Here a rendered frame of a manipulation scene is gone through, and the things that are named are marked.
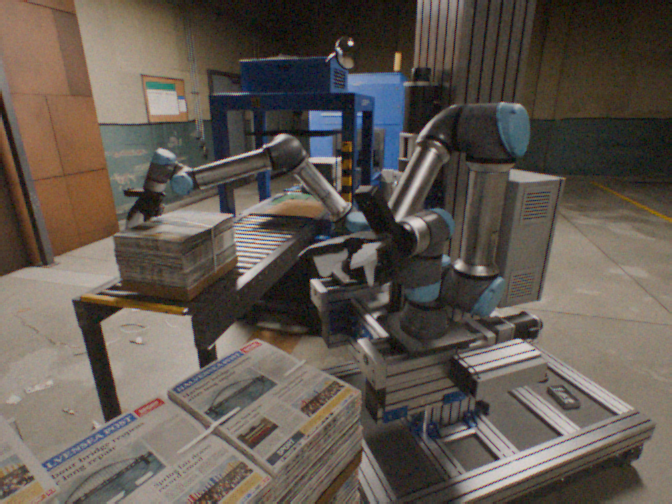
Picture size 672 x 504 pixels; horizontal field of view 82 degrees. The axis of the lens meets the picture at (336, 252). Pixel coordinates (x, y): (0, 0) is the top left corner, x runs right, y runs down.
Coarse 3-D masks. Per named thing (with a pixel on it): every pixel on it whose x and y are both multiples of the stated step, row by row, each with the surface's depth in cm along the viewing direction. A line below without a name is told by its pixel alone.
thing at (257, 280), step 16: (320, 224) 247; (288, 240) 206; (304, 240) 219; (272, 256) 183; (288, 256) 198; (256, 272) 165; (272, 272) 180; (240, 288) 151; (256, 288) 165; (208, 304) 138; (224, 304) 140; (240, 304) 152; (192, 320) 130; (208, 320) 131; (224, 320) 141; (208, 336) 132
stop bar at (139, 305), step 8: (80, 296) 139; (88, 296) 139; (96, 296) 139; (104, 296) 139; (104, 304) 137; (112, 304) 136; (120, 304) 135; (128, 304) 134; (136, 304) 134; (144, 304) 134; (152, 304) 134; (160, 304) 134; (160, 312) 131; (168, 312) 130; (176, 312) 130; (184, 312) 129
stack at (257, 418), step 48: (192, 384) 93; (240, 384) 93; (288, 384) 93; (336, 384) 93; (96, 432) 79; (144, 432) 79; (192, 432) 79; (240, 432) 79; (288, 432) 79; (336, 432) 86; (96, 480) 69; (144, 480) 69; (192, 480) 69; (240, 480) 69; (288, 480) 74
